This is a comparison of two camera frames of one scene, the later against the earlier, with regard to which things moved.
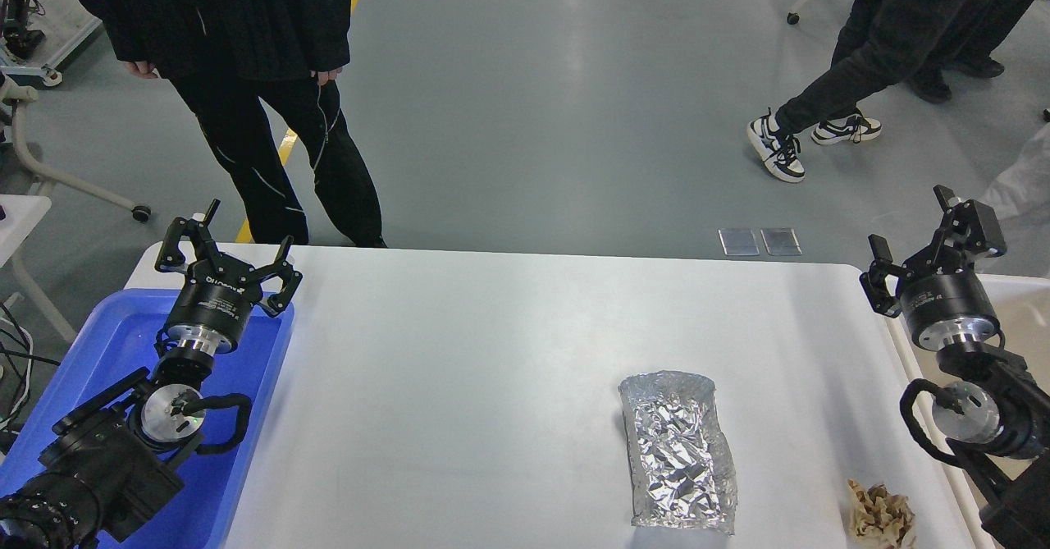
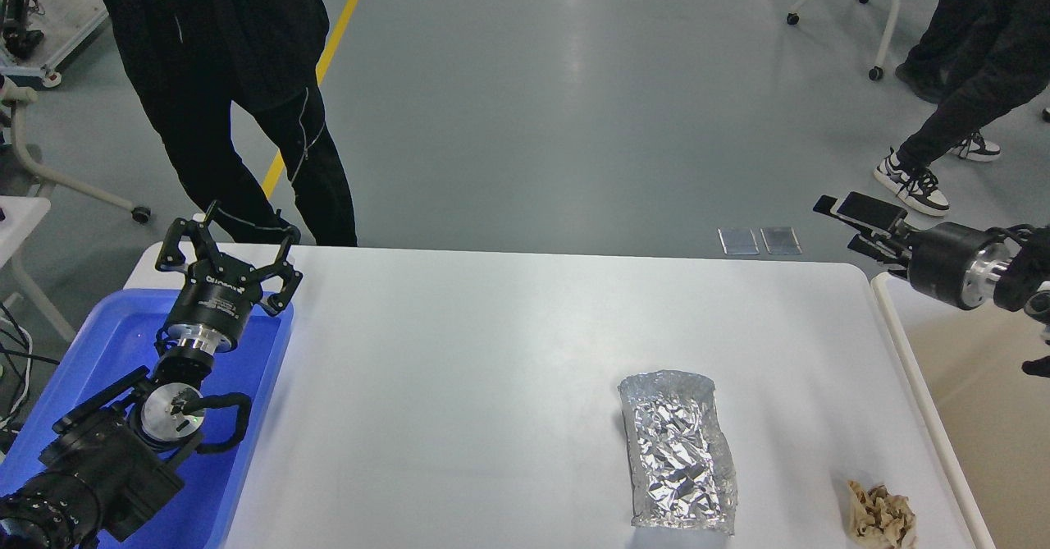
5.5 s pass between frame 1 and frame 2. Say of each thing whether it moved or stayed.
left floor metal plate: stayed
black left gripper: stayed
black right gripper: moved
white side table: stayed
